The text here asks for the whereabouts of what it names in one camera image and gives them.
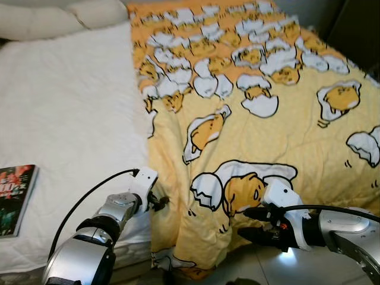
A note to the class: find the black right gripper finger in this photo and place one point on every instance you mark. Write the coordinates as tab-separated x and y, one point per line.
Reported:
256	211
255	236

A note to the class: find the yellow cartoon egg blanket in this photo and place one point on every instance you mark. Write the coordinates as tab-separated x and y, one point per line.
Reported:
285	130

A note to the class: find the dark green red book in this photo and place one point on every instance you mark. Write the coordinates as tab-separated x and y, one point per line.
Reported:
15	196

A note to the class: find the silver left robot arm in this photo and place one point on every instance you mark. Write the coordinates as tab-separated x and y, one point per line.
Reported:
77	261

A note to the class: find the white quilted mattress pad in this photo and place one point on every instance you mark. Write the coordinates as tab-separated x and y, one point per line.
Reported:
71	101

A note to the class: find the dark wooden cabinet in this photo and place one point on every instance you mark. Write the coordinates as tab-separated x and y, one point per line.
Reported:
359	29

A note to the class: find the beige rolled bolster pillow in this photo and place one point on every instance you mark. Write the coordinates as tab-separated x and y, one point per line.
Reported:
47	21

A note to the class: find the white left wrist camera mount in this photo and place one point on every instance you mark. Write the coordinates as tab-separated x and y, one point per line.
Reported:
144	181

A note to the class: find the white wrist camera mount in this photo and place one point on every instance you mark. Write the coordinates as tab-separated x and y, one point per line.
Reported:
282	193
144	181

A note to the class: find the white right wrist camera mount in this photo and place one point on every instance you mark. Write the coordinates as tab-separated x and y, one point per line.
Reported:
282	193

